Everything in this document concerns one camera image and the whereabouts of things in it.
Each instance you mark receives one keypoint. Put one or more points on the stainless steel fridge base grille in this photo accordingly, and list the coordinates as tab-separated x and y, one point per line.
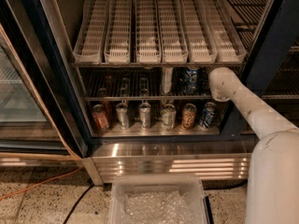
216	160

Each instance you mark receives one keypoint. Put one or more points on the clear can organizer tray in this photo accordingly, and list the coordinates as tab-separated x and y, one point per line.
229	46
147	38
117	46
173	40
92	33
200	43

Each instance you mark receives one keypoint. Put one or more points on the blue can bottom shelf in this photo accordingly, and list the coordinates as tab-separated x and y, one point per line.
208	115

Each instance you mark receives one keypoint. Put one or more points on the green silver can bottom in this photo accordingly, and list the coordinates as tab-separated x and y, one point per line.
168	115

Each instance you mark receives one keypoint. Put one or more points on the clear plastic bin with ice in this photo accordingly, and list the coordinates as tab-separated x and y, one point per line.
157	199

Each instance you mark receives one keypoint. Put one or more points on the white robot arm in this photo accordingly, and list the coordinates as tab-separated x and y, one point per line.
273	183

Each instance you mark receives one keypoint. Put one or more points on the middle wire shelf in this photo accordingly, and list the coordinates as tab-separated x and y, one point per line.
138	84

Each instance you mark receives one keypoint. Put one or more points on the glass fridge door left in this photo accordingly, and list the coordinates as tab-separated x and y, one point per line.
40	113

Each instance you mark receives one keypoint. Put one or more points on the blue can middle shelf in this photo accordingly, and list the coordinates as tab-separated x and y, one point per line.
190	78

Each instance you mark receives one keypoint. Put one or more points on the red soda can bottom shelf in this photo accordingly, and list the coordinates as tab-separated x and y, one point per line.
100	117

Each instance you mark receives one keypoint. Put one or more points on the orange brown can bottom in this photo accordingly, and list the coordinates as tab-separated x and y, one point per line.
188	116

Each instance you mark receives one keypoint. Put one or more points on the white tall can middle shelf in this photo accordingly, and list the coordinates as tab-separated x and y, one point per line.
167	74

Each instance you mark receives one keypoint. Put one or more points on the blue can shelf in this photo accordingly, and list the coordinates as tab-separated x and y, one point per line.
190	78
208	115

